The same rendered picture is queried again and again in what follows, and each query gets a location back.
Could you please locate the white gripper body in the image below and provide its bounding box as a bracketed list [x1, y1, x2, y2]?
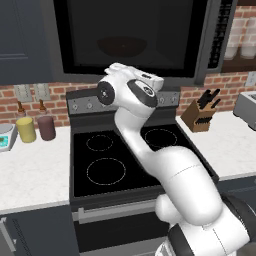
[104, 62, 137, 78]

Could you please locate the black microwave door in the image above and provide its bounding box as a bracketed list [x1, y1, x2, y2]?
[53, 0, 210, 80]

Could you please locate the black grey microwave oven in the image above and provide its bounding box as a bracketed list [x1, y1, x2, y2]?
[41, 0, 239, 85]

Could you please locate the black oven door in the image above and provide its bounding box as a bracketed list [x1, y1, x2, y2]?
[72, 199, 172, 256]

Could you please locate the dark grey stove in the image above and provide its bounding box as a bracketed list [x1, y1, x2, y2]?
[65, 86, 221, 256]

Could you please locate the brown bottle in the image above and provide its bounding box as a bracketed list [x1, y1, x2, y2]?
[16, 100, 27, 119]
[37, 98, 48, 118]

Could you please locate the brown knife block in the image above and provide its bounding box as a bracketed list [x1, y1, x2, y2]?
[180, 88, 222, 134]

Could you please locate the maroon cylinder jar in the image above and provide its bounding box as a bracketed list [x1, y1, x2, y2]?
[36, 115, 57, 142]

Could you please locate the black glass hob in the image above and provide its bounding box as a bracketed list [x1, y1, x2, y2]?
[71, 123, 220, 199]

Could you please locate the yellow cylinder jar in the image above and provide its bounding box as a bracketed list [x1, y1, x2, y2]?
[15, 116, 37, 144]

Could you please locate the white jar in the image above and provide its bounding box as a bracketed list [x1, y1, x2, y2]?
[223, 15, 241, 61]
[240, 15, 256, 61]

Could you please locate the grey kitchen scale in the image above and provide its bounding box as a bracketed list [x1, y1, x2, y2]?
[0, 122, 19, 154]

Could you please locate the silver toaster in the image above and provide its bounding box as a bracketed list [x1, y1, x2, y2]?
[232, 90, 256, 131]

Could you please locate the dark grey base cupboard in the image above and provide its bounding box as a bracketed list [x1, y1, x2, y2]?
[215, 175, 256, 215]
[0, 203, 81, 256]

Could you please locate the grey wall socket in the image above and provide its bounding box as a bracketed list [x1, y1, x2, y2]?
[245, 71, 256, 88]
[13, 84, 33, 103]
[32, 82, 51, 102]

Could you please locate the dark grey wall cupboard door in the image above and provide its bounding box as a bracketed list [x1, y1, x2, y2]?
[0, 0, 55, 86]

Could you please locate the silver oven door handle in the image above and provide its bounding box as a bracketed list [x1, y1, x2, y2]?
[76, 199, 168, 225]

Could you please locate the silver cupboard handle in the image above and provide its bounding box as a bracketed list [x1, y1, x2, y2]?
[0, 216, 17, 255]

